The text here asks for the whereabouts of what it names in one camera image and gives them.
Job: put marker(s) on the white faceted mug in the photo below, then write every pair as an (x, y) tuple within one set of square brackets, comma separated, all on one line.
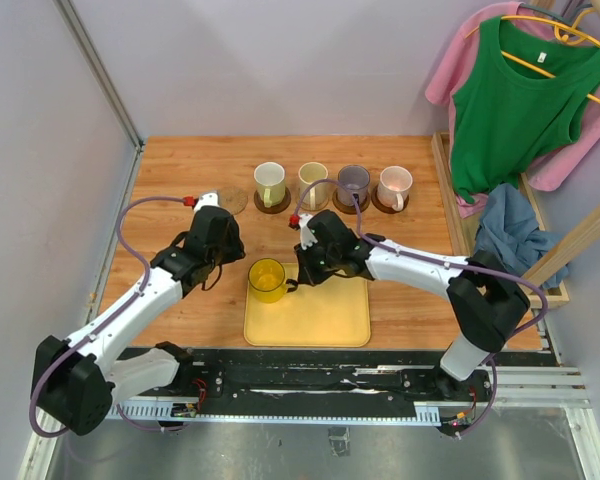
[(270, 183)]

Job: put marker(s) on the blue cloth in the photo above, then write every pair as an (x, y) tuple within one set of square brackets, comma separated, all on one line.
[(508, 228)]

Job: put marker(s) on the cream mug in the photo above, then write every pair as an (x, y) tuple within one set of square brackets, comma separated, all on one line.
[(310, 173)]

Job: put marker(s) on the dark brown wooden coaster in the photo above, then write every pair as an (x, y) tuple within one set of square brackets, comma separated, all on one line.
[(387, 209), (276, 209), (349, 209)]

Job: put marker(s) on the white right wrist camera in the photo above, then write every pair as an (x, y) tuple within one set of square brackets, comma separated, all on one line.
[(300, 223)]

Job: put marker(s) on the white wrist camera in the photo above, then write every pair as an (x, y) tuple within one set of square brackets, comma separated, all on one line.
[(211, 198), (300, 223)]

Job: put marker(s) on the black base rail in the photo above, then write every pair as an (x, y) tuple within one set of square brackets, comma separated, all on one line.
[(414, 374)]

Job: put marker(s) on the yellow clothes hanger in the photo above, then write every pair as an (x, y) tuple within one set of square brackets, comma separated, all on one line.
[(553, 68)]

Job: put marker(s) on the pink mug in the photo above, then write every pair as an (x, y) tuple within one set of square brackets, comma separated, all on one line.
[(394, 186)]

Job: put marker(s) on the purple black mug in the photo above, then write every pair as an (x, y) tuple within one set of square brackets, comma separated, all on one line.
[(354, 181)]

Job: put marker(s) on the yellow plastic tray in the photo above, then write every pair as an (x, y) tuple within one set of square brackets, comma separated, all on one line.
[(333, 314)]

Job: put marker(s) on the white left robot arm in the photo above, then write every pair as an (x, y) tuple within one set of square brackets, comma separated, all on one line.
[(77, 380)]

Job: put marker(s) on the yellow glass mug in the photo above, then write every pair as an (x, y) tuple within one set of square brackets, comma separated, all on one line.
[(268, 282)]

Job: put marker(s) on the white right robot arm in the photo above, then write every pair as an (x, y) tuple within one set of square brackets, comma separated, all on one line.
[(487, 302)]

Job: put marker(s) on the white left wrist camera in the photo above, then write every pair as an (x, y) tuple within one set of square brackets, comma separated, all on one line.
[(211, 198)]

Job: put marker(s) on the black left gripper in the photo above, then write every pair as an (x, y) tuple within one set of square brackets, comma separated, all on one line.
[(236, 249)]

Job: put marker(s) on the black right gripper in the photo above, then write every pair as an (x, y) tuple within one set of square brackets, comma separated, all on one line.
[(306, 274)]

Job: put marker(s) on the green tank top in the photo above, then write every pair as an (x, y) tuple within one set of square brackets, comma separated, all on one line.
[(499, 130)]

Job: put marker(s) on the light wooden rack frame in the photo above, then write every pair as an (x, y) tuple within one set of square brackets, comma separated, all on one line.
[(462, 230)]

